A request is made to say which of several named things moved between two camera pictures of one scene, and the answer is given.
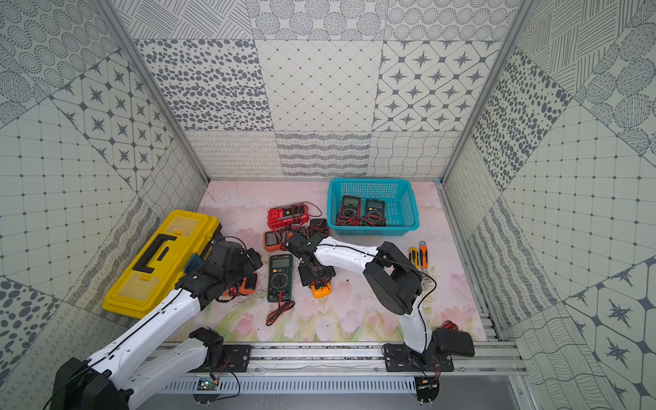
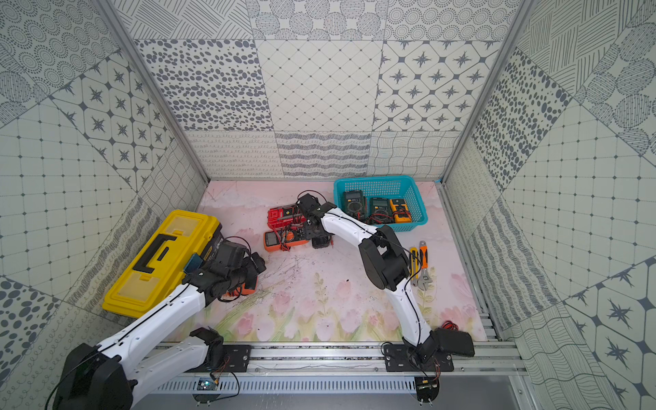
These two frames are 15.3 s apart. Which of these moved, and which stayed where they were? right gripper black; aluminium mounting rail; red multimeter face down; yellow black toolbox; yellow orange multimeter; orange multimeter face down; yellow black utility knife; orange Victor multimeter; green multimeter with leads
Moved: green multimeter with leads; yellow orange multimeter; right gripper black
Stayed: red multimeter face down; yellow black utility knife; orange Victor multimeter; yellow black toolbox; orange multimeter face down; aluminium mounting rail
